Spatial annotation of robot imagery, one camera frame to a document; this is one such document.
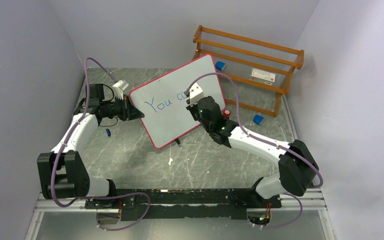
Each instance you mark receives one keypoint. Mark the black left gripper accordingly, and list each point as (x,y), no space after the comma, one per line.
(128,111)

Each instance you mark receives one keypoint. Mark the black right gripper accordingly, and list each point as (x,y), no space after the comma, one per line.
(191,108)

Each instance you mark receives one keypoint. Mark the pink-framed whiteboard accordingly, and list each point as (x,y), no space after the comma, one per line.
(163,101)

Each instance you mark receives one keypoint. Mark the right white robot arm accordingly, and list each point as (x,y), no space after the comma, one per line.
(296,166)

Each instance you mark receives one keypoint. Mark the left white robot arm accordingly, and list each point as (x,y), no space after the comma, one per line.
(62,168)

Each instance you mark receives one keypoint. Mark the blue grey board eraser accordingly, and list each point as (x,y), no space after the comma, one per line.
(220,66)

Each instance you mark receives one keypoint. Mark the blue square block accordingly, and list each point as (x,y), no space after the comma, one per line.
(258,119)

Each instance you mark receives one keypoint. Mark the wooden shelf rack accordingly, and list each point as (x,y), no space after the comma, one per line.
(242,54)

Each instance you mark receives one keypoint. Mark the white cardboard box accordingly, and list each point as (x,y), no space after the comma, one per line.
(266,77)

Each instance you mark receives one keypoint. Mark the black base beam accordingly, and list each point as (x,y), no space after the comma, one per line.
(183,203)

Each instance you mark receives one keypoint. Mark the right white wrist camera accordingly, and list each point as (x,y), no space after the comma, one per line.
(194,94)

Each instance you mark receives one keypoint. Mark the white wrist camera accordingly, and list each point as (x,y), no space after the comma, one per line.
(194,94)
(118,88)

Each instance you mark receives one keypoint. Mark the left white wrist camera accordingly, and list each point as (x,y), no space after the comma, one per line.
(118,88)

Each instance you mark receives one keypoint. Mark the aluminium base frame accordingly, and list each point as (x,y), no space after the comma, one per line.
(304,219)

